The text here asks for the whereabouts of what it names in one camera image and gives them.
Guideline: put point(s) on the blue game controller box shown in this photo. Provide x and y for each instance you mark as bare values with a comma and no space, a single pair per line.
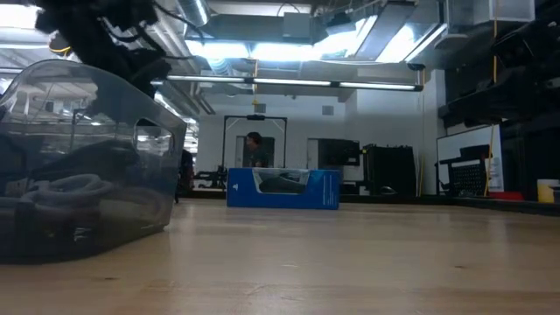
324,188

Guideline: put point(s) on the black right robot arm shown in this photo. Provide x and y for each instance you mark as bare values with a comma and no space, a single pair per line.
529,44

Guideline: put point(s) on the whiteboard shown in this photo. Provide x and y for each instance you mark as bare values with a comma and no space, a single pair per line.
455,146

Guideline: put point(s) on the black monitor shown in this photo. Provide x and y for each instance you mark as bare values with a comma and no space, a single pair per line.
339,153

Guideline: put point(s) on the person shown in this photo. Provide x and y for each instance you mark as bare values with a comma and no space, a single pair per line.
256,151

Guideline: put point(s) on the red flat object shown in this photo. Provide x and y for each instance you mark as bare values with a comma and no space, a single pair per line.
507,195

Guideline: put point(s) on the black perforated stand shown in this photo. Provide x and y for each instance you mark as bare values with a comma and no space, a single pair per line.
468,179

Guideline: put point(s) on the black aluminium table frame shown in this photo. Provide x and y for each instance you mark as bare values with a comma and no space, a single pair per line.
481,203

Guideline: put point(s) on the yellow and white container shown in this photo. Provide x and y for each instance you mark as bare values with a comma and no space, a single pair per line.
547,192

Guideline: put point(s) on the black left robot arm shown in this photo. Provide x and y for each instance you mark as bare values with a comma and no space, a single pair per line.
87,22

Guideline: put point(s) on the grey translucent plastic bin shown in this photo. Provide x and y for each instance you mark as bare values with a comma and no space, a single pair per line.
144,197

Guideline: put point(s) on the long ceiling light fixture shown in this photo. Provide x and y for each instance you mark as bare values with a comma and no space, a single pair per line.
289,81

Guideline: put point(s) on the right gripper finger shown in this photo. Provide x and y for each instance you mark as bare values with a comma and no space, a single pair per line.
477,107

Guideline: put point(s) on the black equipment rack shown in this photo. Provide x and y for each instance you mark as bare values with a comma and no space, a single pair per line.
389,168

